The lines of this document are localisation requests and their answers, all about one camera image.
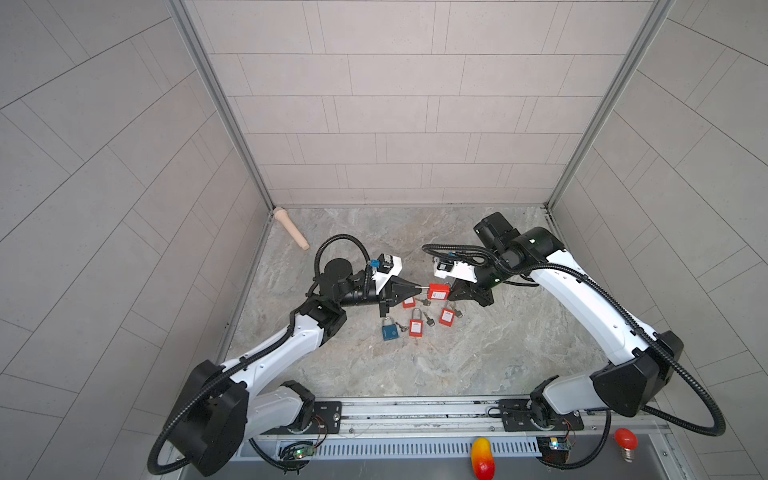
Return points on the left circuit board with wires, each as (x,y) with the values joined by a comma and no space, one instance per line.
(298,454)

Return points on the metal base rail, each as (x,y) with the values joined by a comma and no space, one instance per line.
(428,428)

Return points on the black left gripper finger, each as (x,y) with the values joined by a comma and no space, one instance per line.
(399,299)
(412,287)

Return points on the right circuit board with wires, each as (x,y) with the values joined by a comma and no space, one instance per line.
(554,450)

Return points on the circuit board with wires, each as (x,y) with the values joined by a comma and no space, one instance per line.
(298,454)
(554,450)

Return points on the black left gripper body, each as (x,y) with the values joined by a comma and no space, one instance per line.
(381,307)

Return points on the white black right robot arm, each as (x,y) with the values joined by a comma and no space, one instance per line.
(641,361)

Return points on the blue padlock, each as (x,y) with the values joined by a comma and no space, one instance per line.
(389,329)

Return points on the red yellow toy fruit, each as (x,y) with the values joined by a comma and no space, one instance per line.
(482,460)

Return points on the red light bulb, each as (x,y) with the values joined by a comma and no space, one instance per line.
(627,441)

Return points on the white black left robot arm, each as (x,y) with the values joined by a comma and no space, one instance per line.
(221,405)

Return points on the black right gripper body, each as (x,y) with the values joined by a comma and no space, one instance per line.
(479,291)

